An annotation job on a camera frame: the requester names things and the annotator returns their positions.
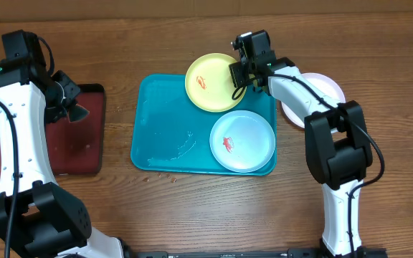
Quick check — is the yellow-green plate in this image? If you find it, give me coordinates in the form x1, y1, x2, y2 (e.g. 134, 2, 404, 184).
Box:
185, 53, 247, 113

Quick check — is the white plate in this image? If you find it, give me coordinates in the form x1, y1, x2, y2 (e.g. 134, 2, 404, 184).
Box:
281, 72, 346, 129

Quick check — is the black and pink sponge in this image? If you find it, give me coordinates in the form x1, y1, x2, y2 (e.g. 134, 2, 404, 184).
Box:
67, 104, 89, 123

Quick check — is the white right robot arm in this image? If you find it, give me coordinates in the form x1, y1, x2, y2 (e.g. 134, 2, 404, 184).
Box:
229, 30, 387, 257

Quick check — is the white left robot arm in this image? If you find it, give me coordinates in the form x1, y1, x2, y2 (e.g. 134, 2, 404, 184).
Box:
0, 30, 133, 257

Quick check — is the dark red water tray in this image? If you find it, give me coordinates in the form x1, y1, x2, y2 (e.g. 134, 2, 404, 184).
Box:
45, 84, 106, 176

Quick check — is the teal plastic tray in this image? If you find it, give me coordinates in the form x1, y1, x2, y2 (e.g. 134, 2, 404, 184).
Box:
130, 73, 278, 177

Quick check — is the light blue plate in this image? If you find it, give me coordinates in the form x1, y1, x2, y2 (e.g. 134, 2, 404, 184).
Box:
209, 110, 276, 173

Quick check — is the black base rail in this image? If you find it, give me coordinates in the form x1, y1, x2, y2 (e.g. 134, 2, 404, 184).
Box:
69, 247, 389, 258

